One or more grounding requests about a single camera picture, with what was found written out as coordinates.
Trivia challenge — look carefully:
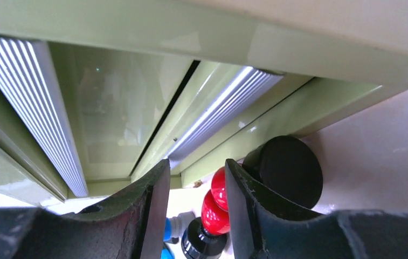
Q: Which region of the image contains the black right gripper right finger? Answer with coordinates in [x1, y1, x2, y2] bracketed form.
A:
[225, 159, 408, 258]

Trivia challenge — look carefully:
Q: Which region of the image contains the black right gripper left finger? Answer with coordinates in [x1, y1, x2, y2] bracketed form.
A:
[0, 159, 171, 258]

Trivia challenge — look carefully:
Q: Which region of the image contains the green metal drawer cabinet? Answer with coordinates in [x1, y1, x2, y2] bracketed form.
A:
[0, 1, 408, 207]

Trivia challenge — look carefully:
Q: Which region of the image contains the small blue glue bottle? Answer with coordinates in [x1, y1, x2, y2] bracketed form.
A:
[163, 211, 196, 242]

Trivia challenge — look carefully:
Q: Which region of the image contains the black blue highlighter marker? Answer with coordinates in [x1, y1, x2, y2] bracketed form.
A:
[160, 247, 175, 259]

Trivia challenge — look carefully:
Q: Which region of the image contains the red and black dumbbell toy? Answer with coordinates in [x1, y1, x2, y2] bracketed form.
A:
[181, 135, 323, 258]

